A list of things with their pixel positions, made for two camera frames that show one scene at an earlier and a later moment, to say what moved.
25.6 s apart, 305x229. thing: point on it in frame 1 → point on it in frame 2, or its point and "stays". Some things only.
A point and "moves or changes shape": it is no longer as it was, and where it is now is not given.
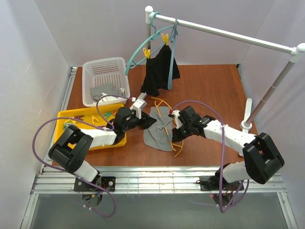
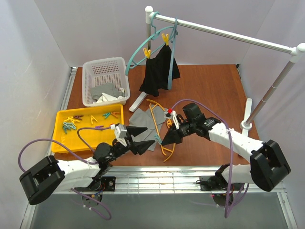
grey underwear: (159, 135) moves or changes shape
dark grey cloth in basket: (109, 88) stays
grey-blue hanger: (172, 55) stays
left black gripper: (143, 118) → (131, 142)
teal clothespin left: (66, 124) stays
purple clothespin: (78, 117) stays
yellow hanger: (172, 145) → (168, 125)
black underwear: (157, 72) stays
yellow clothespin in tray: (93, 118) stays
